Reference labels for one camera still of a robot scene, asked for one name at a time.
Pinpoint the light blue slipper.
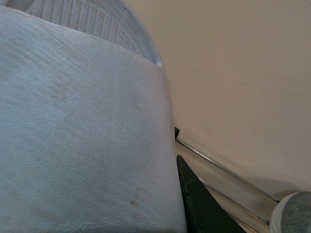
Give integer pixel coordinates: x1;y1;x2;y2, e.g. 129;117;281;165
0;0;187;233

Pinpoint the black metal shoe rack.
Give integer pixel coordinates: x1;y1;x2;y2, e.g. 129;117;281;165
174;128;280;233

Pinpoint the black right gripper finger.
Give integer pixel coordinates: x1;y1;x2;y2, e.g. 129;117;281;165
176;155;245;233

